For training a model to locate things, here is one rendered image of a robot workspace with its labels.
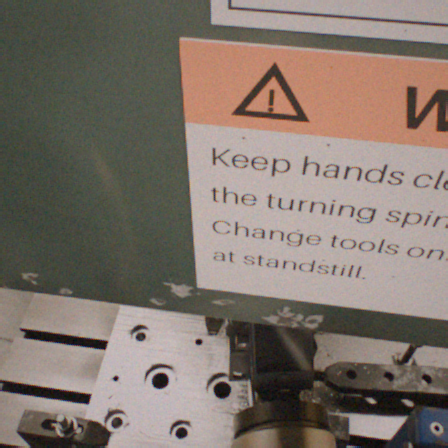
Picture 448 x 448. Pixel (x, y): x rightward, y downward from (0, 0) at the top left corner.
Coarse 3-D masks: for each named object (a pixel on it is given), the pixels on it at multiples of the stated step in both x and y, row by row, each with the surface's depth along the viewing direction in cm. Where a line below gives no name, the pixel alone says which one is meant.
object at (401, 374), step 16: (336, 368) 85; (368, 368) 85; (384, 368) 85; (400, 368) 85; (416, 368) 85; (432, 368) 85; (336, 384) 83; (352, 384) 83; (368, 384) 83; (384, 384) 83; (400, 384) 83; (416, 384) 83; (432, 384) 83; (352, 400) 86
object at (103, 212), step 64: (0, 0) 12; (64, 0) 12; (128, 0) 11; (192, 0) 11; (0, 64) 13; (64, 64) 13; (128, 64) 13; (0, 128) 15; (64, 128) 15; (128, 128) 14; (0, 192) 17; (64, 192) 17; (128, 192) 16; (0, 256) 21; (64, 256) 20; (128, 256) 19; (192, 256) 19; (256, 320) 22; (320, 320) 21; (384, 320) 20
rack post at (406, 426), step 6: (408, 420) 57; (402, 426) 59; (408, 426) 57; (396, 432) 61; (402, 432) 59; (408, 432) 57; (390, 438) 63; (396, 438) 61; (402, 438) 58; (408, 438) 56; (390, 444) 63; (396, 444) 61; (402, 444) 58
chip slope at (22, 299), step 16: (0, 288) 127; (0, 304) 125; (16, 304) 127; (0, 320) 123; (16, 320) 125; (0, 336) 121; (16, 336) 123; (0, 352) 119; (0, 368) 117; (0, 384) 116
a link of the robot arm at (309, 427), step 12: (288, 420) 36; (300, 420) 36; (252, 432) 36; (264, 432) 35; (276, 432) 35; (288, 432) 35; (300, 432) 35; (312, 432) 35; (324, 432) 36; (240, 444) 36; (252, 444) 35; (264, 444) 35; (276, 444) 34; (288, 444) 34; (300, 444) 34; (312, 444) 35; (324, 444) 35
